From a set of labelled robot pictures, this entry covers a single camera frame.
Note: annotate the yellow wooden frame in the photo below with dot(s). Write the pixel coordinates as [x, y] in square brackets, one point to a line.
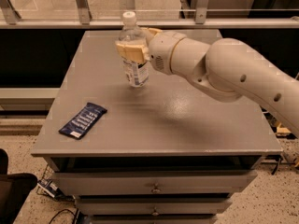
[282, 131]

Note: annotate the grey drawer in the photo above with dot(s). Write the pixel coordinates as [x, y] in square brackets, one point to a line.
[142, 183]
[153, 206]
[154, 220]

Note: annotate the bottom grey drawer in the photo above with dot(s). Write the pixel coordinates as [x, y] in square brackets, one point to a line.
[154, 220]

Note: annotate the blue white power strip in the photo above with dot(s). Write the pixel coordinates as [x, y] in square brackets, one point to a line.
[49, 187]

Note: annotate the metal glass railing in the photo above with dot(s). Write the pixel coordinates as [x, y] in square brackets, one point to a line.
[99, 14]

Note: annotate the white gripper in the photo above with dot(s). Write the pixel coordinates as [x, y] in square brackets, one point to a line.
[161, 50]

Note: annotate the black office chair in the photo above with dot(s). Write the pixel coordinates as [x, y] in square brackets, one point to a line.
[14, 189]

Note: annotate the top grey drawer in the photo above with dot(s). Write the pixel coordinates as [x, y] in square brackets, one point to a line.
[142, 183]

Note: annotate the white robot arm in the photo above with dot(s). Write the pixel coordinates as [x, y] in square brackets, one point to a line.
[224, 70]

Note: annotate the middle grey drawer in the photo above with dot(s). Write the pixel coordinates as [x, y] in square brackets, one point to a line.
[153, 206]

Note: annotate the blue rxbar blueberry wrapper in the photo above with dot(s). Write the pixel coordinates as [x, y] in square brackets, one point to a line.
[84, 120]

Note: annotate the clear plastic water bottle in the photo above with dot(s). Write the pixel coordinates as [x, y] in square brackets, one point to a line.
[136, 73]

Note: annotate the grey drawer cabinet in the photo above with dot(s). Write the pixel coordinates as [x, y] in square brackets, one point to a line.
[165, 126]

